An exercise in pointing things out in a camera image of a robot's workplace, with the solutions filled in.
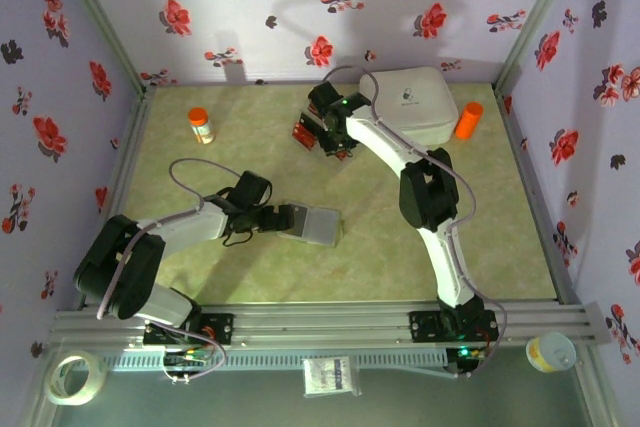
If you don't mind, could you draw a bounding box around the clear tape roll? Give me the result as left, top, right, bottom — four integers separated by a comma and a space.
43, 350, 109, 407

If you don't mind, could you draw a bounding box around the grey left arm cable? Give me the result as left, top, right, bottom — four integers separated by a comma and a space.
95, 157, 244, 384

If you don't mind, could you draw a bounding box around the white medicine case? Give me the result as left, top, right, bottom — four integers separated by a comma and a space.
372, 65, 460, 146

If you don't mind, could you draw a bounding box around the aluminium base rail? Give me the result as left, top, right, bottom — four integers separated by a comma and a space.
48, 300, 612, 351

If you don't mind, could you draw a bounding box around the white yellow cup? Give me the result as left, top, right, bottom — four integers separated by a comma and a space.
524, 331, 577, 374

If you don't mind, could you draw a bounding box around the small controller circuit board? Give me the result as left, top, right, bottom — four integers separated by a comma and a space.
447, 344, 489, 363
164, 349, 214, 371

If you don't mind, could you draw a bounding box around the slotted grey cable duct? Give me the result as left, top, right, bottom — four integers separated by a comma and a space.
107, 349, 449, 373

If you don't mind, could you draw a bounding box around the clear plastic packet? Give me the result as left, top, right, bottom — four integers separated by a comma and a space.
302, 355, 362, 399

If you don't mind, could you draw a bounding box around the aluminium frame post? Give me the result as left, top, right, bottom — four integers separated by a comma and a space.
492, 0, 586, 98
47, 0, 157, 98

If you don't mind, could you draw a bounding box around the aluminium table side rail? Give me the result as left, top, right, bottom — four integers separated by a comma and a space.
492, 86, 584, 306
79, 86, 157, 308

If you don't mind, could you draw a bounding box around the orange cylinder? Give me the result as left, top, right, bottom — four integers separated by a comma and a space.
454, 101, 485, 141

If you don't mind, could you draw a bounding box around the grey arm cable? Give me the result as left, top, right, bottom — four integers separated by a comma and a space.
322, 65, 510, 381
95, 157, 244, 384

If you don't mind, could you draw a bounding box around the orange-capped pill bottle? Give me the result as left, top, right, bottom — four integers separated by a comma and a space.
187, 106, 216, 146

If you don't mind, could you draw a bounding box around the grey right arm cable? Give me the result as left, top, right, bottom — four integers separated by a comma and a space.
322, 65, 510, 381

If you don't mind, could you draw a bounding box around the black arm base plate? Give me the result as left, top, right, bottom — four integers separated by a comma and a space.
408, 310, 500, 344
143, 313, 236, 347

